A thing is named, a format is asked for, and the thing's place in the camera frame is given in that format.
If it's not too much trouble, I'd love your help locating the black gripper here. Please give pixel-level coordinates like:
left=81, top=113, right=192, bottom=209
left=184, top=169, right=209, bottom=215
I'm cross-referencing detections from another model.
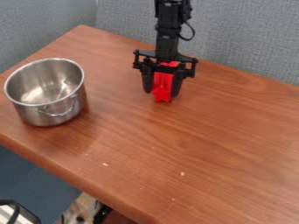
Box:
left=133, top=25, right=199, bottom=98

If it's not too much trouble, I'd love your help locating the red star-shaped block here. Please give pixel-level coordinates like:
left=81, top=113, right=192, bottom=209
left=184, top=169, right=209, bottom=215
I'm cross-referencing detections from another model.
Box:
left=150, top=60, right=182, bottom=103

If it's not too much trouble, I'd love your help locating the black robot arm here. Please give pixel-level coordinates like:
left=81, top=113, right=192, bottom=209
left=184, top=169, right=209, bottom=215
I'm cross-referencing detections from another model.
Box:
left=133, top=0, right=199, bottom=102

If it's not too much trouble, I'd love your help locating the stainless steel pot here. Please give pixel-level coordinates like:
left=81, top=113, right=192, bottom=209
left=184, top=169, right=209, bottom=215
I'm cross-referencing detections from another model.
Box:
left=4, top=58, right=86, bottom=127

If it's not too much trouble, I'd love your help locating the white striped object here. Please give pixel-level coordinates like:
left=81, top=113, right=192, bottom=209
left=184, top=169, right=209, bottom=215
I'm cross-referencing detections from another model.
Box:
left=0, top=204, right=34, bottom=224

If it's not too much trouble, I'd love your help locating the clutter under table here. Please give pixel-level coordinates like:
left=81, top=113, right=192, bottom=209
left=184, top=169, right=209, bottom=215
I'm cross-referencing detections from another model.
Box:
left=56, top=192, right=137, bottom=224

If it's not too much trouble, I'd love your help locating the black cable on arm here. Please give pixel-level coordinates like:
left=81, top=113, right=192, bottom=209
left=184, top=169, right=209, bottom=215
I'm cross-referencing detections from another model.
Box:
left=178, top=20, right=196, bottom=42

